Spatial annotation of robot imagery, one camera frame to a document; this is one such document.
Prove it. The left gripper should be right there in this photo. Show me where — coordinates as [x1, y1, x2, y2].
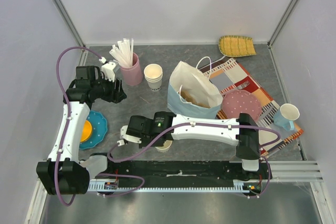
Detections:
[91, 73, 127, 104]

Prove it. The white paper coffee cup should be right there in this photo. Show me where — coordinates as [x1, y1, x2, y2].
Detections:
[155, 140, 173, 153]

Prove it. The blue white paper bag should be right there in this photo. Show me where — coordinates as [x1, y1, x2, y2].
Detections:
[167, 61, 223, 119]

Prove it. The brown cardboard cup carrier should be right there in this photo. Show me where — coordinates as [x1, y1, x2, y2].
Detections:
[179, 90, 210, 108]

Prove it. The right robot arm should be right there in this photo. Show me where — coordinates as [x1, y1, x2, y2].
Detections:
[120, 111, 260, 179]

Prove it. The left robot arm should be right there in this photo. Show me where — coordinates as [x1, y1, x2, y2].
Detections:
[36, 61, 127, 195]

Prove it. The pink straw holder cup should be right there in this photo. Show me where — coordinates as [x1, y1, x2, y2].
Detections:
[120, 53, 143, 86]

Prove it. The blue dotted plate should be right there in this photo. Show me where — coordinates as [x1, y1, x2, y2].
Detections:
[79, 111, 108, 150]

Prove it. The bundle of wrapped straws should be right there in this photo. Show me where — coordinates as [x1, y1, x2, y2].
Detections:
[109, 38, 134, 68]

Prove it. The stack of paper cups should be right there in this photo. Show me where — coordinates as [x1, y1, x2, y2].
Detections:
[144, 63, 163, 92]

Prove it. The orange bowl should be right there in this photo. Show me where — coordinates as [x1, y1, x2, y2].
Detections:
[80, 120, 93, 143]

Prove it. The pink dotted plate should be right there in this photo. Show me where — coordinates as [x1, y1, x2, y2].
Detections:
[222, 90, 262, 122]

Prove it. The colourful patchwork placemat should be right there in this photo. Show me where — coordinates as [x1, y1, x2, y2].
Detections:
[200, 57, 303, 157]

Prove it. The yellow woven basket tray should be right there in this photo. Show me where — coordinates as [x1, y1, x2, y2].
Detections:
[218, 35, 256, 58]

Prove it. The light blue mug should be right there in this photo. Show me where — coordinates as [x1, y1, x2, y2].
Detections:
[273, 103, 300, 131]

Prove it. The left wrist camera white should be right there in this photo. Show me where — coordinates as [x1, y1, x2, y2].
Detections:
[101, 61, 119, 82]

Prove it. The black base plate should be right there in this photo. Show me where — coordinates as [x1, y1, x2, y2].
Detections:
[102, 161, 272, 187]

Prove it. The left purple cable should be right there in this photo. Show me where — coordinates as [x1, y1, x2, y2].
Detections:
[54, 47, 145, 206]

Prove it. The pink handled fork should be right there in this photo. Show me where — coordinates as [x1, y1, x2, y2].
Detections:
[221, 81, 250, 95]

